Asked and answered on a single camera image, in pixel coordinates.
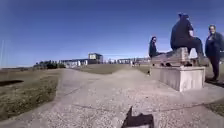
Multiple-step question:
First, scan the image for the wooden bench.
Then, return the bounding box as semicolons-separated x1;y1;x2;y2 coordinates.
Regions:
150;46;200;68

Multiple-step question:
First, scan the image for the row of trees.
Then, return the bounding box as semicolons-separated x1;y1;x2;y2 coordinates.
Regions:
33;60;67;70

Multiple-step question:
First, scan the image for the dry grass field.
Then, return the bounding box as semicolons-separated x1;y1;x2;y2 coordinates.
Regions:
0;68;64;122

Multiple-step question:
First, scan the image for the long low building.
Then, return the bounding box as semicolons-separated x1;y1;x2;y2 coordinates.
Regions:
59;52;152;68

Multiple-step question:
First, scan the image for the person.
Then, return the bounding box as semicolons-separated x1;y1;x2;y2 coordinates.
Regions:
148;36;165;59
204;24;224;82
170;12;210;67

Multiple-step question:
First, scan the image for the grass mound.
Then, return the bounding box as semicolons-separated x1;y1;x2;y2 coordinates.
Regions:
79;63;152;75

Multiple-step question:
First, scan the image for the concrete bench base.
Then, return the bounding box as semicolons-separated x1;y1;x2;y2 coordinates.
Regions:
149;65;207;93

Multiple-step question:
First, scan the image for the pale gravel concrete path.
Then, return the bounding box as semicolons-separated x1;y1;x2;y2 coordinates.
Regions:
0;68;224;128

